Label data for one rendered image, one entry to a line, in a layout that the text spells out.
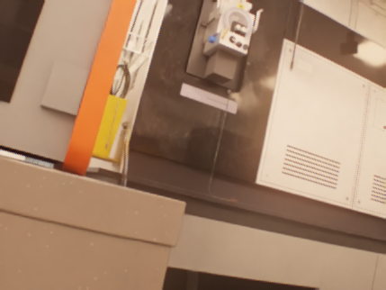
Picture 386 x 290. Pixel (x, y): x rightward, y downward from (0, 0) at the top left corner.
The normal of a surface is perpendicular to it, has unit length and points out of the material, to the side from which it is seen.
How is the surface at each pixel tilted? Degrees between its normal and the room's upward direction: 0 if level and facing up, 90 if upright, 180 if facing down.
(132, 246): 90
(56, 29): 90
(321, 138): 90
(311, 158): 90
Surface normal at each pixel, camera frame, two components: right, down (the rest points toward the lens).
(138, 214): 0.36, -0.07
